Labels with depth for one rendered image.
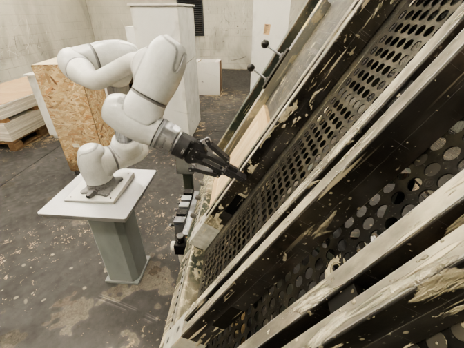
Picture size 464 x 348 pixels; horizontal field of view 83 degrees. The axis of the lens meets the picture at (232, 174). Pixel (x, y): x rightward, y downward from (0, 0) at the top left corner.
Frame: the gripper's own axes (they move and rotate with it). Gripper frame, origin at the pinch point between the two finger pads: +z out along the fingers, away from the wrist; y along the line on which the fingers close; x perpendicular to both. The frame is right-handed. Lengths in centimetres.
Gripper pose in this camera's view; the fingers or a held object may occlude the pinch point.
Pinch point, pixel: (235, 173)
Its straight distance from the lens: 80.9
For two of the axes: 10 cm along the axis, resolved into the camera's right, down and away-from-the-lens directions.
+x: 0.5, -5.3, 8.5
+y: 5.0, -7.2, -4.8
